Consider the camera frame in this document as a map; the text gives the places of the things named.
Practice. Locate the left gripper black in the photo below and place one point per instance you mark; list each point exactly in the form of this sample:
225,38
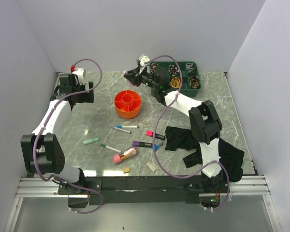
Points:
87,97

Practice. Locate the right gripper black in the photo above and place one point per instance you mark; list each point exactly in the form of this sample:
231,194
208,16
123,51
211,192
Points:
134,76

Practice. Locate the orange round organizer container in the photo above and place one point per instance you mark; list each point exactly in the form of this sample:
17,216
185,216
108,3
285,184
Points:
127,104

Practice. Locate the pink cap black highlighter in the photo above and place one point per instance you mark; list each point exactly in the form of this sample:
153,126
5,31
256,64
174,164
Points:
156,135

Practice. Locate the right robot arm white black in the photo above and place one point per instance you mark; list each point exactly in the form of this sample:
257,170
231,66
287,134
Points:
204,120

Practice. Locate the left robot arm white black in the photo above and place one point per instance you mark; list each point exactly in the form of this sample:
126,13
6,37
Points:
41,148

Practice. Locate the blue white pen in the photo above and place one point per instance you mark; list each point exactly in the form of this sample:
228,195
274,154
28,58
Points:
127,126

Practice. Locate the mint green correction tube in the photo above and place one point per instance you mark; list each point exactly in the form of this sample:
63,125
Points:
91,140

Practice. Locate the green cap white pen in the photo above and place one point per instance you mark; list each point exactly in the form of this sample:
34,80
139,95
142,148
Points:
111,148

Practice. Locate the thin blue tipped pen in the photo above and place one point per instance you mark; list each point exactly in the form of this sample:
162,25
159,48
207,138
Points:
121,129

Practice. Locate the green compartment tray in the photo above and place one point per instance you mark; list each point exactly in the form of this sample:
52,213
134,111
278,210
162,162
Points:
190,75

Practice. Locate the purple cap black highlighter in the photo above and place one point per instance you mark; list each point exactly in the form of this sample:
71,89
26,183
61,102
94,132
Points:
141,144

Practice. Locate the clear pencil case pink cap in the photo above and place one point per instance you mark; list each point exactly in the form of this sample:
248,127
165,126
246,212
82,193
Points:
128,153

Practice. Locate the black cloth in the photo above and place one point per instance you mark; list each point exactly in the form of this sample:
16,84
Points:
230,156

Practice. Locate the small tan eraser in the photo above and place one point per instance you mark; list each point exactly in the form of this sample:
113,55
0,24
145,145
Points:
126,170

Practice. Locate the white eraser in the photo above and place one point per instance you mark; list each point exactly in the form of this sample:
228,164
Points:
151,166

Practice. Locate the black base beam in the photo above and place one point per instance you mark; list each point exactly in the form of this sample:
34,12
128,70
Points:
142,189

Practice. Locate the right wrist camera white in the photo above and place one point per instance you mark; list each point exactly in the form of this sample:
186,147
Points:
143,59

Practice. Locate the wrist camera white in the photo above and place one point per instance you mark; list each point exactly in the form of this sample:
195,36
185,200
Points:
80,74
143,59

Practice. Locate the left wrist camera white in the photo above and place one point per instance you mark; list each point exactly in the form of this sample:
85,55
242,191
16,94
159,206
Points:
80,74

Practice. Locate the aluminium rail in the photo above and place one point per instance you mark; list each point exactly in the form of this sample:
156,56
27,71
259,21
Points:
37,188

